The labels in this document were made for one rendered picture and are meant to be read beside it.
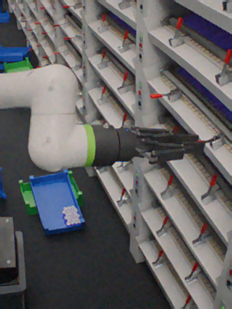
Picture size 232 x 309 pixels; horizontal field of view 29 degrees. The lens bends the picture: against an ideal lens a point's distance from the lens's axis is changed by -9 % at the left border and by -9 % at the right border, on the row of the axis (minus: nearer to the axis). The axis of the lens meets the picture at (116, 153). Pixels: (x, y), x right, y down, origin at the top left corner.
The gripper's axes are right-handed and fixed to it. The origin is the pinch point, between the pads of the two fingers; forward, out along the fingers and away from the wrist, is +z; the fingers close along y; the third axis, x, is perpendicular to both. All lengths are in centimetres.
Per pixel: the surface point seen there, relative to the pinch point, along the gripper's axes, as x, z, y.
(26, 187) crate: -93, -13, -110
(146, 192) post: -47, 17, -43
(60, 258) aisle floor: -95, -8, -56
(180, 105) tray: -0.7, 8.9, -22.4
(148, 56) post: 7.2, 5.8, -42.7
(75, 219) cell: -85, 3, -74
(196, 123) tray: -0.6, 9.0, -11.7
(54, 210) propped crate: -89, -4, -85
